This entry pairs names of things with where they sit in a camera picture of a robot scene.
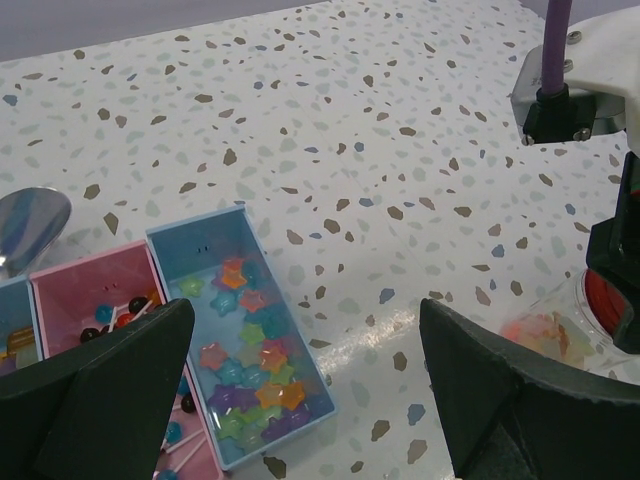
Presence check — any star candies pile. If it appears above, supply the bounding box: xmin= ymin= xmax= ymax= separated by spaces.
xmin=179 ymin=257 xmax=312 ymax=460

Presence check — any four-compartment candy tray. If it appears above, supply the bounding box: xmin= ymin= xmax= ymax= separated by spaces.
xmin=1 ymin=206 xmax=336 ymax=479

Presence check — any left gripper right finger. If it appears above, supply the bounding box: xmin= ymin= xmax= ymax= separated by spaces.
xmin=419 ymin=299 xmax=639 ymax=479

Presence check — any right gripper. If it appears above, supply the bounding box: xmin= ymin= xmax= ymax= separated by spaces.
xmin=586 ymin=152 xmax=639 ymax=353

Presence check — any metal candy scoop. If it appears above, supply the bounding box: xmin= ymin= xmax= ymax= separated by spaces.
xmin=1 ymin=187 xmax=72 ymax=281

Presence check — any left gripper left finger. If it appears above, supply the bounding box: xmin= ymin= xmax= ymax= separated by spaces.
xmin=1 ymin=299 xmax=195 ymax=479

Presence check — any lollipops pile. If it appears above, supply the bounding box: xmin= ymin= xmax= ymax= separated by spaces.
xmin=70 ymin=299 xmax=195 ymax=479

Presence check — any red jar lid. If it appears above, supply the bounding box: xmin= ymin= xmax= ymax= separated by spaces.
xmin=584 ymin=269 xmax=627 ymax=335

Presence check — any clear plastic jar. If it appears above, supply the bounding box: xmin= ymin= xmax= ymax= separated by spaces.
xmin=499 ymin=270 xmax=632 ymax=372

